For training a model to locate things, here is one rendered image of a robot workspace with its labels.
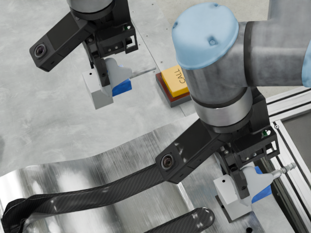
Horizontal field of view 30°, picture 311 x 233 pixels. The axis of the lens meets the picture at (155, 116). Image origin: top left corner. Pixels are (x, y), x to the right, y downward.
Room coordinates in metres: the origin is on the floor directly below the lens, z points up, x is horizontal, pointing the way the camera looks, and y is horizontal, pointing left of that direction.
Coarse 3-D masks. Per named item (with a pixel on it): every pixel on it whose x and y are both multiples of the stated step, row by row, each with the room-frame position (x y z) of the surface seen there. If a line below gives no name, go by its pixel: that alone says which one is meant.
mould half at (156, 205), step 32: (160, 128) 0.56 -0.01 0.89; (96, 160) 0.51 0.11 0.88; (128, 160) 0.50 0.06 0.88; (0, 192) 0.45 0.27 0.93; (32, 192) 0.44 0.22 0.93; (160, 192) 0.43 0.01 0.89; (192, 192) 0.42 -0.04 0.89; (0, 224) 0.43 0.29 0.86; (32, 224) 0.38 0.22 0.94; (64, 224) 0.38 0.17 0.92; (96, 224) 0.38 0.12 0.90; (128, 224) 0.38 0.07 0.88; (160, 224) 0.37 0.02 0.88; (224, 224) 0.36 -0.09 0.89; (256, 224) 0.35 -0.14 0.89
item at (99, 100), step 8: (152, 64) 0.67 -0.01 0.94; (88, 72) 0.65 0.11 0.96; (136, 72) 0.65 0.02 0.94; (144, 72) 0.65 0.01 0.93; (88, 80) 0.63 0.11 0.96; (96, 80) 0.63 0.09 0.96; (128, 80) 0.63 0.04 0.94; (88, 88) 0.62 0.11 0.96; (96, 88) 0.61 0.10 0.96; (120, 88) 0.62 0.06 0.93; (128, 88) 0.63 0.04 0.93; (96, 96) 0.61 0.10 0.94; (104, 96) 0.61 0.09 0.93; (112, 96) 0.62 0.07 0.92; (96, 104) 0.61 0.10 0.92; (104, 104) 0.61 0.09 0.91
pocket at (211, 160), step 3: (213, 153) 0.50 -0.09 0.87; (210, 156) 0.50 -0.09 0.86; (213, 156) 0.50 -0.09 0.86; (207, 159) 0.49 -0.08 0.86; (210, 159) 0.49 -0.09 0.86; (213, 159) 0.49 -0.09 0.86; (204, 162) 0.49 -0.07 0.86; (207, 162) 0.49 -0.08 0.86; (210, 162) 0.49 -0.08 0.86; (213, 162) 0.49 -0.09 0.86; (216, 162) 0.48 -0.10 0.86; (201, 165) 0.48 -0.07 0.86; (204, 165) 0.48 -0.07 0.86; (207, 165) 0.48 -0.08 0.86; (210, 165) 0.48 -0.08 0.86; (201, 168) 0.48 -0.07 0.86
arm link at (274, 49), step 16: (272, 0) 0.47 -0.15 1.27; (288, 0) 0.45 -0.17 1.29; (304, 0) 0.44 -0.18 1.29; (272, 16) 0.44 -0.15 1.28; (288, 16) 0.42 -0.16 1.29; (304, 16) 0.42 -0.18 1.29; (256, 32) 0.41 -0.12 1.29; (272, 32) 0.41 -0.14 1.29; (288, 32) 0.40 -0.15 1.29; (304, 32) 0.39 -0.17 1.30; (256, 48) 0.39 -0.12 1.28; (272, 48) 0.39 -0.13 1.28; (288, 48) 0.38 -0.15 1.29; (304, 48) 0.38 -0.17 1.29; (256, 64) 0.38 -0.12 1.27; (272, 64) 0.38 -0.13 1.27; (288, 64) 0.37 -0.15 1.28; (304, 64) 0.36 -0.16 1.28; (256, 80) 0.37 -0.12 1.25; (272, 80) 0.37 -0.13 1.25; (288, 80) 0.36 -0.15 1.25; (304, 80) 0.36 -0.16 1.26
